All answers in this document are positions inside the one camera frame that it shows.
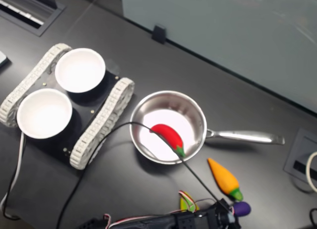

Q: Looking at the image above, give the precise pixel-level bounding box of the purple toy aubergine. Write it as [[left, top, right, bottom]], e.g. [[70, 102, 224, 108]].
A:
[[232, 201, 252, 217]]

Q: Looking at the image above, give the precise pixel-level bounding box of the yellow green toy corn cob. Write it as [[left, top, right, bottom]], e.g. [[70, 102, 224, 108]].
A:
[[179, 190, 200, 212]]

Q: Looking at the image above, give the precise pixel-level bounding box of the orange toy carrot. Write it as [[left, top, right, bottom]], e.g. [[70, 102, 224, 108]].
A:
[[207, 157, 244, 202]]

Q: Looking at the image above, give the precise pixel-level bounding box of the red toy chilli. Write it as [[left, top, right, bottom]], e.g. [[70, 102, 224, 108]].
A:
[[150, 123, 186, 158]]

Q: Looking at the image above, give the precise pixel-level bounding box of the small white-tracked vehicle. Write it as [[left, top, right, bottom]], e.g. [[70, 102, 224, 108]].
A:
[[0, 42, 136, 171]]

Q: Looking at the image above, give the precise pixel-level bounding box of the frosted glass partition panel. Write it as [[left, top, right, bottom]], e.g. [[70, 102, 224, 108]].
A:
[[120, 0, 317, 115]]

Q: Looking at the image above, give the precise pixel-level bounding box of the white bowl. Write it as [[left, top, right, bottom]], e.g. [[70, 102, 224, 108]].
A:
[[54, 48, 106, 93], [16, 88, 73, 140]]

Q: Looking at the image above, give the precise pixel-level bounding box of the white looped cable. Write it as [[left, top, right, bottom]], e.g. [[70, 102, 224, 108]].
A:
[[306, 151, 317, 193]]

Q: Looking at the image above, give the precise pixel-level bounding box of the square grey table cable box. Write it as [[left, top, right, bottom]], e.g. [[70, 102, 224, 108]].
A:
[[283, 127, 317, 182]]

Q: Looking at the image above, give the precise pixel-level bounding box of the steel pan with long handle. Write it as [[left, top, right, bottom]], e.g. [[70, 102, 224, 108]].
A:
[[129, 90, 285, 165]]

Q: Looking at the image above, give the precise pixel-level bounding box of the long black cable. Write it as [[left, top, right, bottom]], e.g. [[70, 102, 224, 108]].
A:
[[55, 121, 223, 229]]

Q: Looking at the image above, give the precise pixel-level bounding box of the black partition bracket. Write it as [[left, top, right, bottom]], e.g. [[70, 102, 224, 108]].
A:
[[151, 24, 167, 44]]

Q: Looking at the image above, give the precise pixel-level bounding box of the white vehicle cable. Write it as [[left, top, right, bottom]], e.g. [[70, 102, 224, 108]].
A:
[[0, 132, 27, 220]]

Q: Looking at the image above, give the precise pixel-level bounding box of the long black table cable tray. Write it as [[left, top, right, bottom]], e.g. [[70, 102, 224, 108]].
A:
[[0, 0, 67, 37]]

